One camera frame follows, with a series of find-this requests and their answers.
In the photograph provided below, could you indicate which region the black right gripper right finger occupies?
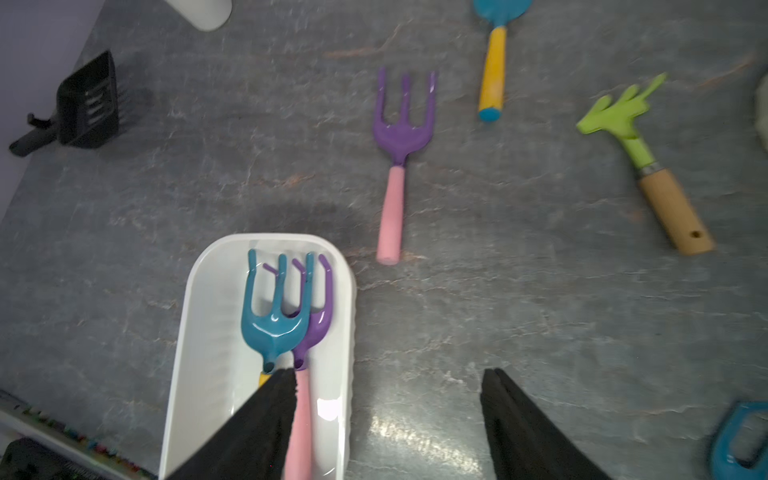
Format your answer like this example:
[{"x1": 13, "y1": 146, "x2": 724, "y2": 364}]
[{"x1": 480, "y1": 368, "x2": 608, "y2": 479}]

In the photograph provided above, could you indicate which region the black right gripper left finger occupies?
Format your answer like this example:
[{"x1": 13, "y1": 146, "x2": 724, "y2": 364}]
[{"x1": 169, "y1": 369, "x2": 297, "y2": 479}]

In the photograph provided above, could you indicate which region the purple rake pink handle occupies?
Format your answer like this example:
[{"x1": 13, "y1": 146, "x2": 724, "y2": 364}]
[
  {"x1": 373, "y1": 68, "x2": 438, "y2": 266},
  {"x1": 264, "y1": 254, "x2": 334, "y2": 479}
]

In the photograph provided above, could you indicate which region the white storage tray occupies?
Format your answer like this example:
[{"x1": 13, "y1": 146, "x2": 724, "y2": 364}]
[{"x1": 159, "y1": 233, "x2": 357, "y2": 479}]

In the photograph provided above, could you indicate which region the teal rake yellow handle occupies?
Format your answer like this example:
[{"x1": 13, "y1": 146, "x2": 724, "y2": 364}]
[
  {"x1": 241, "y1": 249, "x2": 314, "y2": 387},
  {"x1": 473, "y1": 0, "x2": 532, "y2": 122},
  {"x1": 709, "y1": 400, "x2": 768, "y2": 480}
]

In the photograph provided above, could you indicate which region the black slotted scoop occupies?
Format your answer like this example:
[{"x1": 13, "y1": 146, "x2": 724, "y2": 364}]
[{"x1": 9, "y1": 50, "x2": 119, "y2": 157}]

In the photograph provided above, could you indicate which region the small white potted plant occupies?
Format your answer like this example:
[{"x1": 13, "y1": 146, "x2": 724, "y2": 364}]
[{"x1": 165, "y1": 0, "x2": 233, "y2": 32}]

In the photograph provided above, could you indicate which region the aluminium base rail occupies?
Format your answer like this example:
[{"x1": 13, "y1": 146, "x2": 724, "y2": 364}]
[{"x1": 1, "y1": 390, "x2": 158, "y2": 479}]

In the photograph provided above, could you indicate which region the green rake wooden handle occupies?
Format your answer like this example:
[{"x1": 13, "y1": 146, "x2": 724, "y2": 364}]
[{"x1": 576, "y1": 73, "x2": 715, "y2": 256}]

